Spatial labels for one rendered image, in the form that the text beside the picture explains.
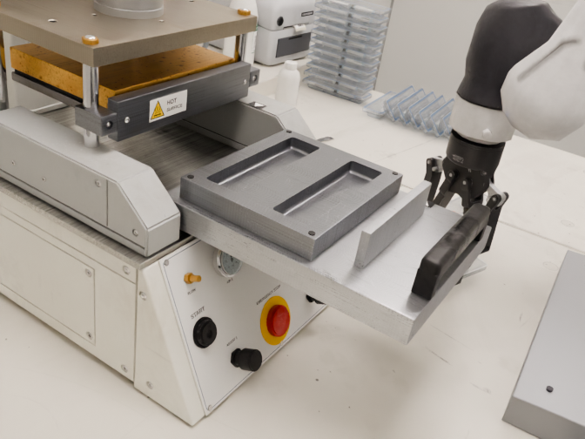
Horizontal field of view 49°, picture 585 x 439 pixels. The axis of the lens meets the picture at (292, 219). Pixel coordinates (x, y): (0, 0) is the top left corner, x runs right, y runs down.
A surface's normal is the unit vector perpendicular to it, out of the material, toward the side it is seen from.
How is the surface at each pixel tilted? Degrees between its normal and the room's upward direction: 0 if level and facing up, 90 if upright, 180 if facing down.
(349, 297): 90
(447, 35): 90
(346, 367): 0
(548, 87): 73
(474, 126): 92
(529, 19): 78
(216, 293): 65
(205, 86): 90
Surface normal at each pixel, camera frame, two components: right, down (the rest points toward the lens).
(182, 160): 0.15, -0.85
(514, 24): -0.38, 0.29
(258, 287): 0.81, -0.01
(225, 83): 0.83, 0.38
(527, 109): -0.66, 0.37
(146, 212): 0.65, -0.40
